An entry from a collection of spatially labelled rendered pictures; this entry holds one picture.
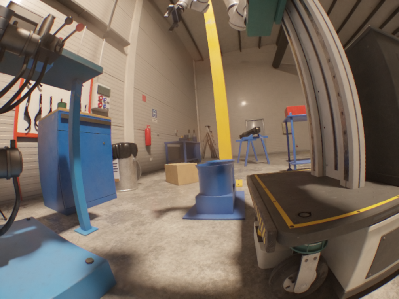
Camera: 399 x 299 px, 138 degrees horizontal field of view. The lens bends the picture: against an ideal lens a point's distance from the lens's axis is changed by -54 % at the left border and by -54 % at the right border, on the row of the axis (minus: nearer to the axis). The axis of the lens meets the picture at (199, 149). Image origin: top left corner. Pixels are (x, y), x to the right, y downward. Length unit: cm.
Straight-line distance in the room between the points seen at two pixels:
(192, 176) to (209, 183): 136
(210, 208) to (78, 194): 90
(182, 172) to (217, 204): 132
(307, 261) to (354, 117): 43
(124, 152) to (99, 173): 57
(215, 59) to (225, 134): 109
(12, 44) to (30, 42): 8
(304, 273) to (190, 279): 40
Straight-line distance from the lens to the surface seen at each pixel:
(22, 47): 81
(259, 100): 1083
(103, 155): 190
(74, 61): 105
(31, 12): 105
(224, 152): 214
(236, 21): 135
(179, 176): 240
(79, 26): 74
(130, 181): 234
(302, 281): 51
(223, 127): 216
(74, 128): 114
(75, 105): 118
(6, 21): 81
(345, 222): 37
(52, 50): 84
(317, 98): 83
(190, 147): 669
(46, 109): 286
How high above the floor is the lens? 47
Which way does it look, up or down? 1 degrees up
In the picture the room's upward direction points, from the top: 4 degrees counter-clockwise
